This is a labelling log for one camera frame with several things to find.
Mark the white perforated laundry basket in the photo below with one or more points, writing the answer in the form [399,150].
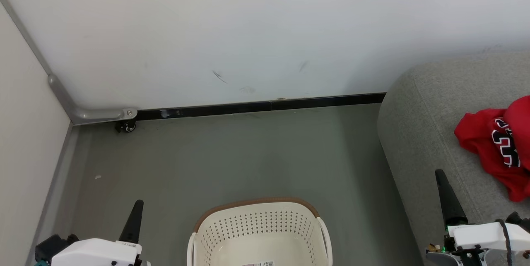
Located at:
[256,224]

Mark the black caster wheel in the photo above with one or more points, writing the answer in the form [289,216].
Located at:
[129,127]

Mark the black baseboard strip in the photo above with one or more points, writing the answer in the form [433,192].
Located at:
[248,106]

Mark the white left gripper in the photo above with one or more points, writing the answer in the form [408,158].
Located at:
[91,253]

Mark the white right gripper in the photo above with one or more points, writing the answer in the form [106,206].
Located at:
[480,235]

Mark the grey fabric sofa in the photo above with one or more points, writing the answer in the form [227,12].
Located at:
[422,125]

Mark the grey metal partition frame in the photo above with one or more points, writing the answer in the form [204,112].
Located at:
[99,114]

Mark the white barcode sticker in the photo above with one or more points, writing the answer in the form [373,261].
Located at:
[261,264]

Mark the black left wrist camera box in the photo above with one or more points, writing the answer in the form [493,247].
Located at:
[51,246]

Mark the red garment with white lining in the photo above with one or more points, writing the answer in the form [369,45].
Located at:
[519,125]

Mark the red jersey with black numbers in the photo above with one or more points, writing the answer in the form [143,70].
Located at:
[480,142]

